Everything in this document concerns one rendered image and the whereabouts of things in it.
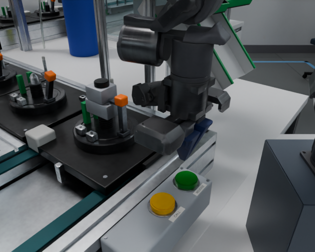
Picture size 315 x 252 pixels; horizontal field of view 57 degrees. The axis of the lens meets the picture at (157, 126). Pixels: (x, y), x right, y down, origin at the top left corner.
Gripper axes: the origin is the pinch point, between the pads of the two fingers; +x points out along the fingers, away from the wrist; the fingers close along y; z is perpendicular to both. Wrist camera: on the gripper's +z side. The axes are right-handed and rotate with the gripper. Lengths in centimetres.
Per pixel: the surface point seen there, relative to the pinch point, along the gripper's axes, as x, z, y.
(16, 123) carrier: 8.2, 40.8, 7.6
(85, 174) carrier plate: 7.8, 14.1, 9.8
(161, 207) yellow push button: 7.3, -1.5, 8.1
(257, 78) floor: 103, 85, -304
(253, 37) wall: 80, 131, -398
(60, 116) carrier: 8.0, 35.5, -0.7
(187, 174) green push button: 7.3, -0.4, -1.1
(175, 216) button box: 8.5, -3.6, 7.2
